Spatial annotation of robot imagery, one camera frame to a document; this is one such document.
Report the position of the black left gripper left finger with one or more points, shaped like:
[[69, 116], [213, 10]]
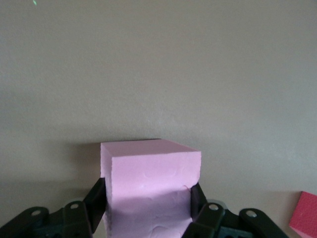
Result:
[[74, 218]]

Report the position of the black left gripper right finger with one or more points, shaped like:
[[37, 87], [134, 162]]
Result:
[[215, 220]]

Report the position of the pink foam cube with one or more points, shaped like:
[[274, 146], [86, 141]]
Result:
[[153, 173]]

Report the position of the red foam cube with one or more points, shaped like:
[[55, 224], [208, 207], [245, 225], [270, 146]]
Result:
[[305, 215]]

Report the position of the brown table mat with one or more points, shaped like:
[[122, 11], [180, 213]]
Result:
[[148, 74]]

